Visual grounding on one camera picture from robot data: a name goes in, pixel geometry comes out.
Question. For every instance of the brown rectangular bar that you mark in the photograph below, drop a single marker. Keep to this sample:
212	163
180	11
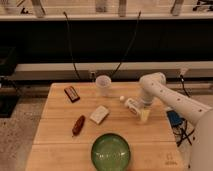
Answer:
72	94

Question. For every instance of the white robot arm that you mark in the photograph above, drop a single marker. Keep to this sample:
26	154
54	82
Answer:
197	113

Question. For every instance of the green ceramic bowl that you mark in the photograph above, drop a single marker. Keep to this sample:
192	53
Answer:
110	152

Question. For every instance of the blue connector box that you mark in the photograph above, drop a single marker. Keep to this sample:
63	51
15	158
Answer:
174	118

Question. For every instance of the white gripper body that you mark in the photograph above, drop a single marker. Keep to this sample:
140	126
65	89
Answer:
146	99

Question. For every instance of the white plastic bottle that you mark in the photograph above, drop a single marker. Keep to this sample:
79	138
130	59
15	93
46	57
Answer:
131	104

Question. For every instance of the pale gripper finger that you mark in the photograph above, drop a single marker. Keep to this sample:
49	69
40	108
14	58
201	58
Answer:
144	115

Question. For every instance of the clear plastic cup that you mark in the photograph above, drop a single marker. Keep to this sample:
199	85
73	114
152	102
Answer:
103	83

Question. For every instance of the brown sausage-shaped object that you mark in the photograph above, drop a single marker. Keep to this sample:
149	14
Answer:
78	125

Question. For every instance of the wall power outlet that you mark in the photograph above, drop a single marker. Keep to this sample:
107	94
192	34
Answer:
92	74

